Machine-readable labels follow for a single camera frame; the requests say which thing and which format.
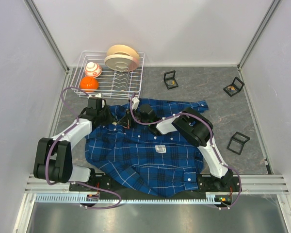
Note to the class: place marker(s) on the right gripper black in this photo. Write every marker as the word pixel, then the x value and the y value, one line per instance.
pixel 126 121

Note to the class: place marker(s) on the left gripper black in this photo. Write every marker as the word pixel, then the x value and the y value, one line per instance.
pixel 111 119

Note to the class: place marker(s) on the blue plaid shirt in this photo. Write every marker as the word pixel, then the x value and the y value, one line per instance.
pixel 129 157

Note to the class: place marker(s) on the round orange picture brooch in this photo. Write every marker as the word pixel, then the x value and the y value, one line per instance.
pixel 171 83

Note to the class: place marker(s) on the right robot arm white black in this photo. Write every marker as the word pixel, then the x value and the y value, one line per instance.
pixel 197 131

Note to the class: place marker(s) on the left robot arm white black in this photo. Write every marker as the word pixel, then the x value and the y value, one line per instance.
pixel 53 161

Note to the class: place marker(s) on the white shirt label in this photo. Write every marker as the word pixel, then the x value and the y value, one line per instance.
pixel 160 148

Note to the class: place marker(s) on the white orange patterned bowl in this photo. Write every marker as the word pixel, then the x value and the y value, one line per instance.
pixel 92 69

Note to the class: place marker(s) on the beige plate front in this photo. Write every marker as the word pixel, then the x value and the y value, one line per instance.
pixel 121 63

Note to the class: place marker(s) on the beige plate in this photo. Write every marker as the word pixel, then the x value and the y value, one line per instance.
pixel 122 50
pixel 121 63

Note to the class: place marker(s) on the black display box centre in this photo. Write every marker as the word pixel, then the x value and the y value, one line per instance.
pixel 168 76

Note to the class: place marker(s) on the black display box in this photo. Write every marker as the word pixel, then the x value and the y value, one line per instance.
pixel 238 84
pixel 168 76
pixel 237 142

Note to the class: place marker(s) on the beige plate rear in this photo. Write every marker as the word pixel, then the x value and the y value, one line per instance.
pixel 122 50

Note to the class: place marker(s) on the black display box near right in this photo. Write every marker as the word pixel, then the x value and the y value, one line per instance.
pixel 237 142

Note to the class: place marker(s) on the black display box far right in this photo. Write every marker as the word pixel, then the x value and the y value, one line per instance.
pixel 238 84

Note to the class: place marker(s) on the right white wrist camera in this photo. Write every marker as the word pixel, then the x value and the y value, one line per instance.
pixel 134 102

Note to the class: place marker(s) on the white wire dish rack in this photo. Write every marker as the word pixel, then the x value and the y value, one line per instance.
pixel 112 84

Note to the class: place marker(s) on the grey slotted cable duct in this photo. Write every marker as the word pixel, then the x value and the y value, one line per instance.
pixel 128 198

